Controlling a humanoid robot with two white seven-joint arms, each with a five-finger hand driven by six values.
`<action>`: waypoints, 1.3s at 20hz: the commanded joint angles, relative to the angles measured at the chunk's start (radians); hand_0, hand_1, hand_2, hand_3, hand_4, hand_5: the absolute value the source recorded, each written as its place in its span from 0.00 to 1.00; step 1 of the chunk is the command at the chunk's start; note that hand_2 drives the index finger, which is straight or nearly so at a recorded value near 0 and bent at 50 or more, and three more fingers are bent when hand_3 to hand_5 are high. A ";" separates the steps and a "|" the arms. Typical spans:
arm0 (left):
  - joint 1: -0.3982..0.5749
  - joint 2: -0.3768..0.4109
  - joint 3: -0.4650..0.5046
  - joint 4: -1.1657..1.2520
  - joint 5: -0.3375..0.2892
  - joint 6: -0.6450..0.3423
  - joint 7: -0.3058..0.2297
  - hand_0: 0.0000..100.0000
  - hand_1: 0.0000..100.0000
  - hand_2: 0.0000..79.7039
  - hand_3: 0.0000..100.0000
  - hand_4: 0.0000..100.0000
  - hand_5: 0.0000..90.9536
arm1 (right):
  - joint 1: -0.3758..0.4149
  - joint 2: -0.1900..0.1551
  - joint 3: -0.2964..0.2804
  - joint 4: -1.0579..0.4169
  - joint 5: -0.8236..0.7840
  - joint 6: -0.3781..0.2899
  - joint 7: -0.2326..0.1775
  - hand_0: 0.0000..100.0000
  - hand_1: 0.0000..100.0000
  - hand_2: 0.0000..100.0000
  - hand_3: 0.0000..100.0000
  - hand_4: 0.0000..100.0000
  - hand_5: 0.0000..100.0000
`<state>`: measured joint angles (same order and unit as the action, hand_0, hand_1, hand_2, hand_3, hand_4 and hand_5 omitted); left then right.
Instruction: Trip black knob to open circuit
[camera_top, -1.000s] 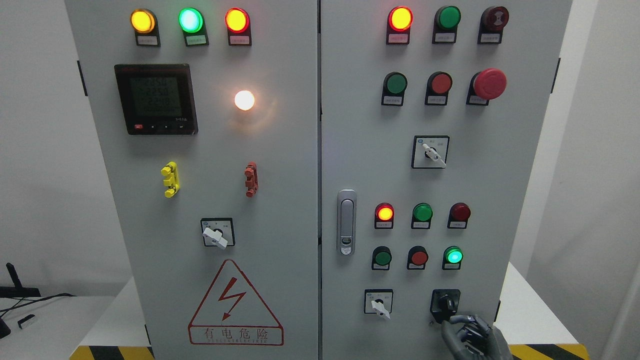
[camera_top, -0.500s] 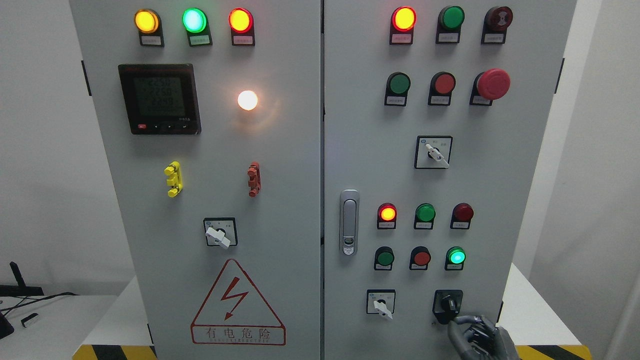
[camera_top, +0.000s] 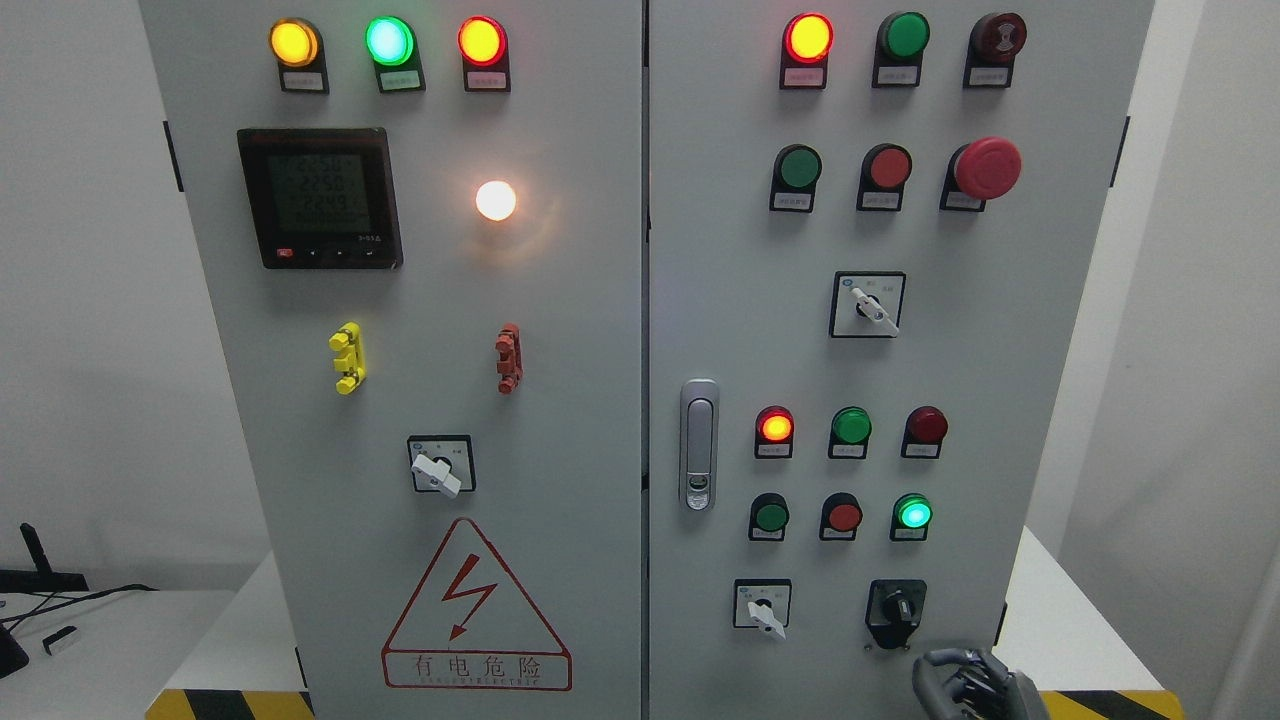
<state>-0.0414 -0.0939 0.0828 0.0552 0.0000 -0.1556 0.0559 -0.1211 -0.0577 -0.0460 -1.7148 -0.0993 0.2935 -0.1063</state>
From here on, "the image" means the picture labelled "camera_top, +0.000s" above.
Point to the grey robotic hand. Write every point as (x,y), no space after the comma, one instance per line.
(973,684)

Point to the black rotary knob switch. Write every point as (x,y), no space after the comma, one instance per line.
(894,611)

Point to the white platform with hazard stripes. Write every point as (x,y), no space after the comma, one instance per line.
(246,666)

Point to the green push button lower right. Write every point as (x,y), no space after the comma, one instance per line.
(911,518)

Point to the green push button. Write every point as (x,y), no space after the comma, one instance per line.
(796,171)
(911,518)
(768,518)

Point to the red push button lower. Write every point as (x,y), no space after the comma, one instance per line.
(840,518)

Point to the red push button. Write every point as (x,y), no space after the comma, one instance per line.
(840,518)
(884,172)

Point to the green push button lower left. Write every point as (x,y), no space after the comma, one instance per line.
(768,518)

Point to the red indicator middle right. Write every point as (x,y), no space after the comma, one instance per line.
(925,430)

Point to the green indicator middle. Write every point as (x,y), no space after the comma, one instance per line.
(849,433)

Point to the red lit indicator middle left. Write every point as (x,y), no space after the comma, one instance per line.
(774,433)

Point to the grey electrical cabinet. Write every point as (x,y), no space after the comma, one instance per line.
(640,137)

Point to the red high voltage warning sticker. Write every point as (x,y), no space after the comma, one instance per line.
(470,625)

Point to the red emergency stop button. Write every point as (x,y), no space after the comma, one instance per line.
(980,171)

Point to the red push button upper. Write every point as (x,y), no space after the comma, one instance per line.
(884,172)

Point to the green push button upper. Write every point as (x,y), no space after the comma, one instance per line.
(796,171)

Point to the red terminal connector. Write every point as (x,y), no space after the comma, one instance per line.
(509,364)

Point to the dark red buzzer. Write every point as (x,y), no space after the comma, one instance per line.
(995,41)

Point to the green indicator top right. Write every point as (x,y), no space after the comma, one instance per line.
(902,38)

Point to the red lit indicator top right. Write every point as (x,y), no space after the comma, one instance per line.
(806,42)

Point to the white glowing lamp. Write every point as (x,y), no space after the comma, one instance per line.
(496,200)

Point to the yellow terminal connector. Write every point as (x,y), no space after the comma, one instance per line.
(349,359)

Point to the red lit indicator light left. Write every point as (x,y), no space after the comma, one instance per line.
(484,50)

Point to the black digital power meter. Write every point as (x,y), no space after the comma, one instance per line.
(322,198)

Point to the green lit indicator light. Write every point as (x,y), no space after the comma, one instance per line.
(394,52)

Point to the small white black adapter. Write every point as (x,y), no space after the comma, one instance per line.
(60,640)

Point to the yellow indicator light top left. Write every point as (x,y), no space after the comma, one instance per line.
(298,49)

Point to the white selector switch lower right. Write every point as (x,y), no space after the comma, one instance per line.
(763,605)

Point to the white selector switch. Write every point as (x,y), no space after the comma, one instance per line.
(763,605)
(866,304)

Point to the silver door latch handle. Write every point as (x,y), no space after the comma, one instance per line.
(699,402)

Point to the white selector switch upper right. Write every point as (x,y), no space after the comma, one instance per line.
(866,304)

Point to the white selector switch left door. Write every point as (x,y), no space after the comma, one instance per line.
(443,464)

